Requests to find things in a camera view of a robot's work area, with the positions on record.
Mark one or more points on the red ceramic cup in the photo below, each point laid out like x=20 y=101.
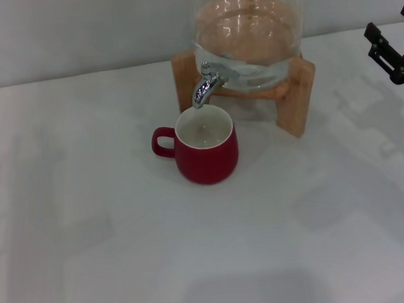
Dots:
x=206 y=165

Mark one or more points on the chrome faucet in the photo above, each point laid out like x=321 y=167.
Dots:
x=202 y=87

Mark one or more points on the wooden dispenser stand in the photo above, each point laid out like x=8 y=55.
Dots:
x=293 y=100

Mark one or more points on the glass water dispenser jar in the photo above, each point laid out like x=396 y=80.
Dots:
x=248 y=27

